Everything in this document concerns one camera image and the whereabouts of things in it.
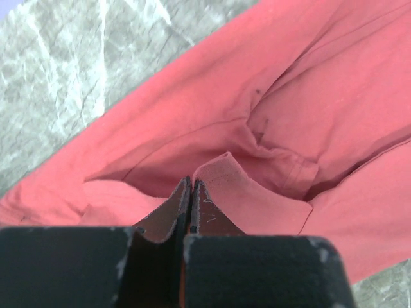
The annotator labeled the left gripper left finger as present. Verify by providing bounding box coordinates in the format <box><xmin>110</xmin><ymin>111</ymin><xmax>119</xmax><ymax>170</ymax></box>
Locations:
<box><xmin>1</xmin><ymin>177</ymin><xmax>191</xmax><ymax>307</ymax></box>

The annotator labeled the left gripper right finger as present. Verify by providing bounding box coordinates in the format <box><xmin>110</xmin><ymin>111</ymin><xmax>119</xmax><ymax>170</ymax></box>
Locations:
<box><xmin>183</xmin><ymin>181</ymin><xmax>355</xmax><ymax>307</ymax></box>

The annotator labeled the dusty red t-shirt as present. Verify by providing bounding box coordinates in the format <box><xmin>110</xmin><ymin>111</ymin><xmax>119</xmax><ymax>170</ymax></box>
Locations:
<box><xmin>1</xmin><ymin>1</ymin><xmax>410</xmax><ymax>282</ymax></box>

